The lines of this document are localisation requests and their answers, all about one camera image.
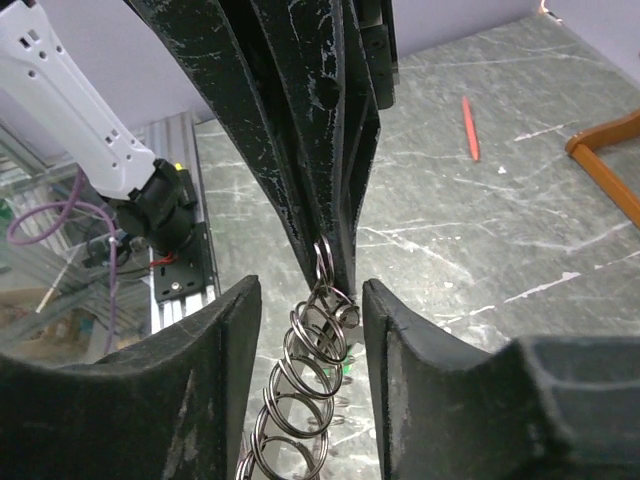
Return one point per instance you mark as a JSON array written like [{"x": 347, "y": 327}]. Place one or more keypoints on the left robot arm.
[{"x": 39, "y": 73}]

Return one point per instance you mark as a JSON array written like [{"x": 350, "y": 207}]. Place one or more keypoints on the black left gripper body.
[{"x": 376, "y": 26}]

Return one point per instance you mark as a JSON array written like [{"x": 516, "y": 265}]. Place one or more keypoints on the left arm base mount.
[{"x": 191, "y": 271}]

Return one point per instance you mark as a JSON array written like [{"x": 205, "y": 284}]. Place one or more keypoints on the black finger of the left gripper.
[
  {"x": 221, "y": 48},
  {"x": 321, "y": 62}
]

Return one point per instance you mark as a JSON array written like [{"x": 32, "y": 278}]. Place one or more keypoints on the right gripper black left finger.
[{"x": 171, "y": 406}]

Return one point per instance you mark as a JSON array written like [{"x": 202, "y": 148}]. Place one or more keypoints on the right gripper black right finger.
[{"x": 541, "y": 407}]

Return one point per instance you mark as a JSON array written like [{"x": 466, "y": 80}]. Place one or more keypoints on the round metal keyring disc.
[{"x": 299, "y": 401}]

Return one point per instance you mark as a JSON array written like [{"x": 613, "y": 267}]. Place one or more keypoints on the green key tag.
[{"x": 331, "y": 370}]

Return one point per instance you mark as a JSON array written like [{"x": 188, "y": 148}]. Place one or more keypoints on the orange red pen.
[{"x": 470, "y": 129}]

